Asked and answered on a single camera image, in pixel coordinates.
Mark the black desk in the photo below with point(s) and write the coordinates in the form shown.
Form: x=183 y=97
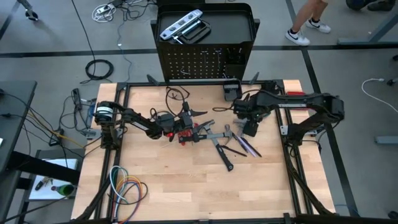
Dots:
x=15 y=109

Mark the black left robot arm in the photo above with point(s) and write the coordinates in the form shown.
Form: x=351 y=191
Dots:
x=136 y=121

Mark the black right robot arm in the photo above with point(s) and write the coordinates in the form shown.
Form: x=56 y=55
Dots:
x=298 y=99

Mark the black pegboard tool cart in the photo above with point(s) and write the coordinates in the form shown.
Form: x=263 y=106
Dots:
x=230 y=28

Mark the green bottle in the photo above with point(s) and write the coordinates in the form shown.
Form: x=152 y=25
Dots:
x=66 y=189

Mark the red square tray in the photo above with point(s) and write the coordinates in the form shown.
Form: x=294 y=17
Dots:
x=295 y=92

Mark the grey side table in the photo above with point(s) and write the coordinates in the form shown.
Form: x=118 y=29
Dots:
x=62 y=154

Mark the steel claw hammer black grip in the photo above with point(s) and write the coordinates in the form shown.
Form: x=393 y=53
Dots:
x=222 y=152
x=214 y=136

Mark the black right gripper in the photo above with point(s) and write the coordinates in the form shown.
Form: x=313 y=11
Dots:
x=248 y=109

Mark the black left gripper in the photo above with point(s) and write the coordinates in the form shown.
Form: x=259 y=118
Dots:
x=175 y=123

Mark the grey torpedo spirit level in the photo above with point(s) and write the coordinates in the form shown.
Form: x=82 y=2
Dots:
x=180 y=25

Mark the black aluminium table frame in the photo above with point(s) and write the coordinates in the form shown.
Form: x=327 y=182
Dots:
x=140 y=84

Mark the black chair base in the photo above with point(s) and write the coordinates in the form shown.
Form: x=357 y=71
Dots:
x=31 y=14

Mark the black chair caster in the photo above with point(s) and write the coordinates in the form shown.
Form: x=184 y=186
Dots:
x=392 y=82
x=393 y=214
x=395 y=58

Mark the white paper sheet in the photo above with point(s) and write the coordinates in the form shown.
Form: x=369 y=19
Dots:
x=43 y=193

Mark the silver mounting bracket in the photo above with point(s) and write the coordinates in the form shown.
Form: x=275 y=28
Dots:
x=283 y=130
x=88 y=133

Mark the bunch of keys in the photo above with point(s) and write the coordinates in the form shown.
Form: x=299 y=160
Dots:
x=40 y=185

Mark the person's leg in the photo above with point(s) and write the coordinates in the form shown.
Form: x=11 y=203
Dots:
x=303 y=15
x=317 y=9

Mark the black clamp with silver bar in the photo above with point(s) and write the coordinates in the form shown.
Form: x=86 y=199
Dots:
x=205 y=32

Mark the steel double pegboard hook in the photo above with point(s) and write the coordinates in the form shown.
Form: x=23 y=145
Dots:
x=185 y=72

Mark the grey desk foot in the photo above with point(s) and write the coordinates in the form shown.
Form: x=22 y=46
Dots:
x=387 y=140

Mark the black plastic pegboard bin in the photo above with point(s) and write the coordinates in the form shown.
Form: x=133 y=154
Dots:
x=232 y=91

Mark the black pegboard tool holder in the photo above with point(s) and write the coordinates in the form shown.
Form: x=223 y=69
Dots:
x=234 y=56

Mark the person's foot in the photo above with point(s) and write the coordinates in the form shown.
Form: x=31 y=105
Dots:
x=297 y=38
x=381 y=5
x=320 y=27

